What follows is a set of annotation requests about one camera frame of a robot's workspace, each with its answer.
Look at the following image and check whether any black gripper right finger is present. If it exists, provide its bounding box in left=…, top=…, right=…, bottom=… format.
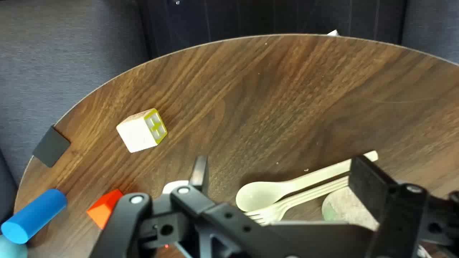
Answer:
left=348, top=155, right=459, bottom=258

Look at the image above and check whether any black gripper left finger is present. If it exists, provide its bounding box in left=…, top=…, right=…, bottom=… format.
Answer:
left=90, top=155, right=250, bottom=258

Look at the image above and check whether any beige plastic fork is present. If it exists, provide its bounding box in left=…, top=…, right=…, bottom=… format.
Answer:
left=246, top=175, right=352, bottom=227

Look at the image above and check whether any beige plastic spoon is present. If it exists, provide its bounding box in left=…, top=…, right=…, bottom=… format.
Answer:
left=236, top=149, right=381, bottom=214

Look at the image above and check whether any patterned paper cup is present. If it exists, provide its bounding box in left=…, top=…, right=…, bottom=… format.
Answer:
left=320, top=188, right=382, bottom=232

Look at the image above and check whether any red wedge block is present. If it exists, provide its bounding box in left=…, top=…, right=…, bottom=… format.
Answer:
left=87, top=188, right=125, bottom=231

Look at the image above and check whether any white cube yellow face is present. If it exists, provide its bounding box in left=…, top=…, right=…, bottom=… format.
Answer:
left=115, top=108, right=170, bottom=155

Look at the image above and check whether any blue cylinder block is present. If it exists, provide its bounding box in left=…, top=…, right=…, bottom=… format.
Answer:
left=0, top=188, right=69, bottom=245

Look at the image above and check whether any dark grey square pad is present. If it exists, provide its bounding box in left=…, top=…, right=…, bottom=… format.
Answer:
left=32, top=125, right=72, bottom=168

